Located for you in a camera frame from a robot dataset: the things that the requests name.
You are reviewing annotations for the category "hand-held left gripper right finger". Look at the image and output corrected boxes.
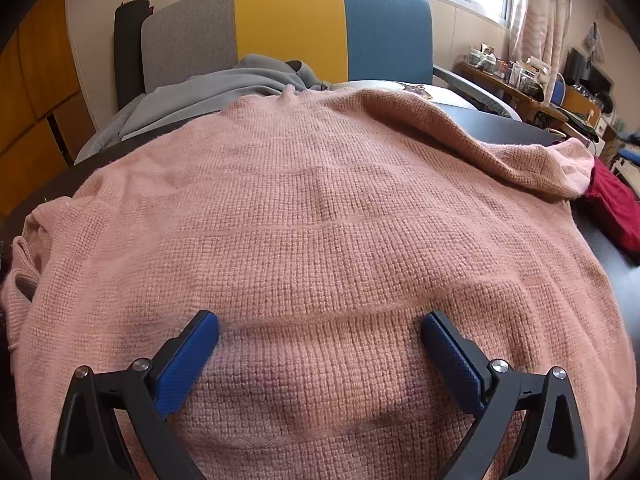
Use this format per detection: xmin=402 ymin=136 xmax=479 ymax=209
xmin=421 ymin=310 xmax=586 ymax=480

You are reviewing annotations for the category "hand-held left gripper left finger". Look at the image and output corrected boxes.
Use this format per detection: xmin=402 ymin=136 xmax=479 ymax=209
xmin=51 ymin=310 xmax=221 ymax=480

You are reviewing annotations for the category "pink knitted sweater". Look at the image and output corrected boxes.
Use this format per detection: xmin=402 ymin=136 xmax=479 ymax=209
xmin=0 ymin=86 xmax=637 ymax=480

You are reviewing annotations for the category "dark red garment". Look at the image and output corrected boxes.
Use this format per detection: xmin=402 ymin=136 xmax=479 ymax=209
xmin=584 ymin=157 xmax=640 ymax=252

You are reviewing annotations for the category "grey hooded garment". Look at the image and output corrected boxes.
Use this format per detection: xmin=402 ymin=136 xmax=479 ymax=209
xmin=75 ymin=53 xmax=332 ymax=163

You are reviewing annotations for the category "cluttered wooden desk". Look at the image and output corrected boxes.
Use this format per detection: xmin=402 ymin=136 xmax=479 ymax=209
xmin=459 ymin=44 xmax=621 ymax=147

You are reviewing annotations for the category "small blue chair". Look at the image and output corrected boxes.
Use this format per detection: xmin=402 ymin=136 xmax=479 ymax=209
xmin=549 ymin=74 xmax=568 ymax=108

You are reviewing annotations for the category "orange wooden cabinet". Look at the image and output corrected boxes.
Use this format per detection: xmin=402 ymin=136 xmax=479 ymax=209
xmin=0 ymin=0 xmax=96 ymax=218

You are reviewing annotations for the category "black rolled mat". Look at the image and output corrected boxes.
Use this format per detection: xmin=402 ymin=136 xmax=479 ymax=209
xmin=113 ymin=0 xmax=155 ymax=111

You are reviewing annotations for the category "black monitor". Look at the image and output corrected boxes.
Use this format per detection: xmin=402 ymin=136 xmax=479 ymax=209
xmin=565 ymin=47 xmax=615 ymax=98

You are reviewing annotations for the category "pale patterned curtain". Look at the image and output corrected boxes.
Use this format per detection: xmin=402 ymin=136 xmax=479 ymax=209
xmin=507 ymin=0 xmax=573 ymax=68

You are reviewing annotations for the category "grey yellow blue chair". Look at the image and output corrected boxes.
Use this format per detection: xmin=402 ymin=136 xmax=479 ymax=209
xmin=140 ymin=0 xmax=523 ymax=121

